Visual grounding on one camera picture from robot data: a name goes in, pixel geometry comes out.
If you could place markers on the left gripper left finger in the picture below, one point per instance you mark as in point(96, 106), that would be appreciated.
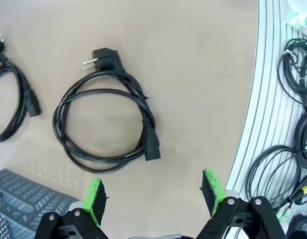
point(97, 204)

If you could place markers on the grey plastic lattice basket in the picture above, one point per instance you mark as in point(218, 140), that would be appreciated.
point(19, 199)

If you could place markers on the white device green light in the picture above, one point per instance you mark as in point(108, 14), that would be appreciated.
point(300, 17)

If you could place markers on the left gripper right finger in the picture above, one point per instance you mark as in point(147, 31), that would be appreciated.
point(210, 191)

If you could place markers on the grey ribbed metal base plate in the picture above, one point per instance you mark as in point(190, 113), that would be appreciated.
point(265, 99)

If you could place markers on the black plastic box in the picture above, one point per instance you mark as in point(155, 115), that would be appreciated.
point(300, 226)

